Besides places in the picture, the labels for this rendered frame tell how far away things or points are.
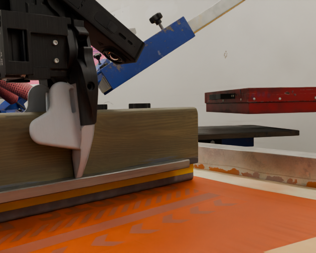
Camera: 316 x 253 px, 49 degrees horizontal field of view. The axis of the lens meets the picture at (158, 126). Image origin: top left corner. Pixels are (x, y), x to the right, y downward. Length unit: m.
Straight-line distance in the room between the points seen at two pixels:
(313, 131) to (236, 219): 2.08
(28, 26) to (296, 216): 0.29
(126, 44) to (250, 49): 2.28
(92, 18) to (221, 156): 0.28
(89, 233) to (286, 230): 0.16
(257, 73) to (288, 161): 2.13
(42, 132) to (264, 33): 2.34
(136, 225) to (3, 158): 0.13
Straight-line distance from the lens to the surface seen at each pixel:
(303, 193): 0.44
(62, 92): 0.34
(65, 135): 0.33
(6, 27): 0.32
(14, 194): 0.33
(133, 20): 3.65
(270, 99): 1.27
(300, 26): 2.47
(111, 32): 0.37
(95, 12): 0.37
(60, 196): 0.37
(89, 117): 0.33
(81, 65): 0.33
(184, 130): 0.45
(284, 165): 0.48
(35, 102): 0.38
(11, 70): 0.31
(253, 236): 0.30
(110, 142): 0.38
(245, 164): 0.51
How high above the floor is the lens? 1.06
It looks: 4 degrees down
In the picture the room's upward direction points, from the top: 1 degrees counter-clockwise
